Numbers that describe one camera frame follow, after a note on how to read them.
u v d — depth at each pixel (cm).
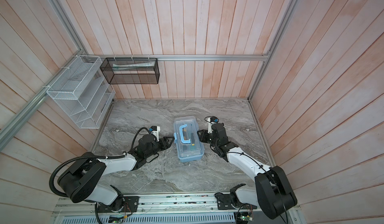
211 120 79
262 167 46
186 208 73
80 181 43
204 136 76
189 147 84
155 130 81
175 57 99
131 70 104
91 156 50
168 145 78
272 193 41
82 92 73
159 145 77
